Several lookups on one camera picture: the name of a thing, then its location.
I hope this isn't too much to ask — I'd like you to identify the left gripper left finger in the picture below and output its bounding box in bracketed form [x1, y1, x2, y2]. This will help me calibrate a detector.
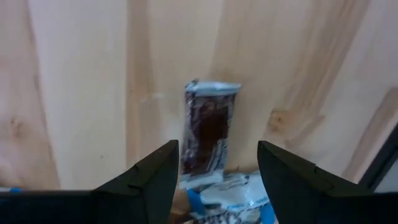
[93, 139, 180, 224]

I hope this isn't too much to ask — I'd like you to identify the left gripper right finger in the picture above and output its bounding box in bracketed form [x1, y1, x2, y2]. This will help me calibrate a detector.
[257, 140, 373, 224]

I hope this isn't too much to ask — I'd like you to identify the brown chocolate candy bar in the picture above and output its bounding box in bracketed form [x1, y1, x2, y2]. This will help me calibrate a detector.
[179, 79, 243, 190]

